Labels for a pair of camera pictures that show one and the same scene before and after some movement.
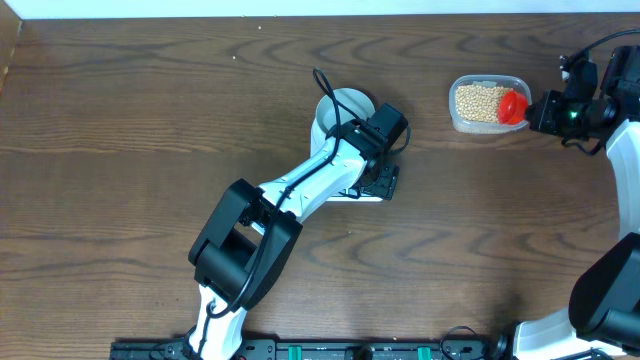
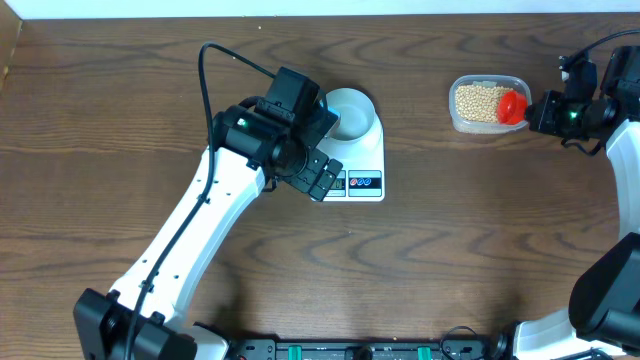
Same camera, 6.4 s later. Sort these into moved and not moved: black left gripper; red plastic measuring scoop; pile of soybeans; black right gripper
Moved: black left gripper
Not moved: pile of soybeans; black right gripper; red plastic measuring scoop
